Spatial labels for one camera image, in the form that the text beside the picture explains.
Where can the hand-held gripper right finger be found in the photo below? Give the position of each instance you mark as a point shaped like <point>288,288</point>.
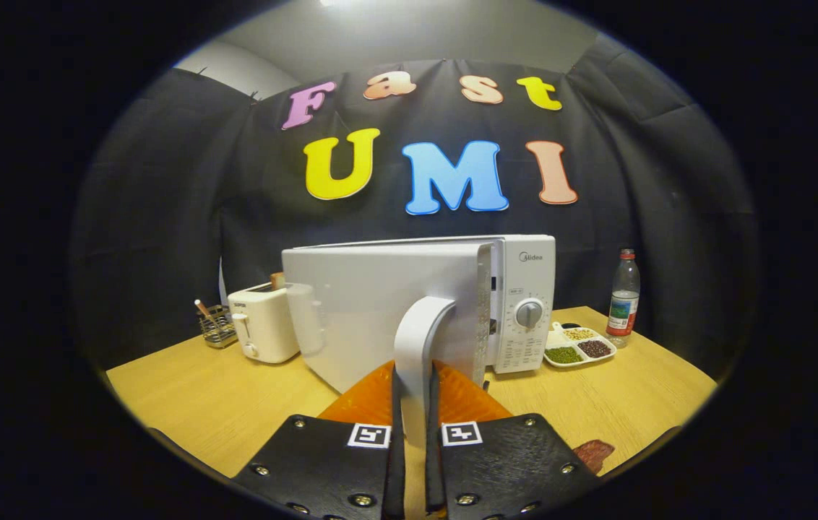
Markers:
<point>510,469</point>

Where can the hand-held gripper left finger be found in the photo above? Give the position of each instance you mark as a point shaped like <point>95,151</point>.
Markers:
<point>322,469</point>

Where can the red-brown meat piece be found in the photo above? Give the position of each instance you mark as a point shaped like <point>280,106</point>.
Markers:
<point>593,453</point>

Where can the white toaster oven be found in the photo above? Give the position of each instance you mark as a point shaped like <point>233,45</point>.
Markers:
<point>366,318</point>

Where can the cream bread toaster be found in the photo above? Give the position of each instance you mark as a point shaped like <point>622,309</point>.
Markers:
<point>264,325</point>

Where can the white divided bean dish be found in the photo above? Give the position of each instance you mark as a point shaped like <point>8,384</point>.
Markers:
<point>575,348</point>

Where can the bread slice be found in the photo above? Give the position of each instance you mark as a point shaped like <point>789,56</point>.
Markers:
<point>277,281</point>

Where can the clear plastic water bottle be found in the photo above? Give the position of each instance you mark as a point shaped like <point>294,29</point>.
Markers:
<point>623,296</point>

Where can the black backdrop cloth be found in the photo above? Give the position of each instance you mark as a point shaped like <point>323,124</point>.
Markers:
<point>163,202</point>

